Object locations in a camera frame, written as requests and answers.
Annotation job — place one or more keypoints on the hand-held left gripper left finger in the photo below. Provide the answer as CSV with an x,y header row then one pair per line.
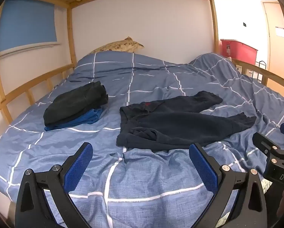
x,y
78,165

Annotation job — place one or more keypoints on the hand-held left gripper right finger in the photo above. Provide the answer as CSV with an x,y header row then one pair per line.
x,y
202,167

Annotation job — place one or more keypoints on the navy blue pants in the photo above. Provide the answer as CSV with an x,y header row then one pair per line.
x,y
180,125

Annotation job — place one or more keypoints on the bright blue folded garment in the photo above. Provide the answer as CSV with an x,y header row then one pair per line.
x,y
85,118

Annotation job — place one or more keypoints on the dark green folded garment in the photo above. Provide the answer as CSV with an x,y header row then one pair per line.
x,y
73,104

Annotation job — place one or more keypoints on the black metal rack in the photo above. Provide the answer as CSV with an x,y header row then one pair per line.
x,y
260,71

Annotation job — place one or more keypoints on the red storage bin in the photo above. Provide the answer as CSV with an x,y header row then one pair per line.
x,y
238,49

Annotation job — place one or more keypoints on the paper notice on door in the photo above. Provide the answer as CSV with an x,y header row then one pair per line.
x,y
280,32

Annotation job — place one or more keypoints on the cream door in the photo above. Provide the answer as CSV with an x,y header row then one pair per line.
x,y
275,28

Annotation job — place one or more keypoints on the blue checkered duvet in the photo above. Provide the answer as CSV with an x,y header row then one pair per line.
x,y
137,80

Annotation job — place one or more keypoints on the beige patterned pillow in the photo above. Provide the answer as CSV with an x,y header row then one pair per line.
x,y
118,45

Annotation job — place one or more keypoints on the blue window blind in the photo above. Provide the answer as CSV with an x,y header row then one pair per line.
x,y
25,23

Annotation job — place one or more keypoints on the wooden bunk bed frame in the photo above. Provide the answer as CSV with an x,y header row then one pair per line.
x,y
70,28

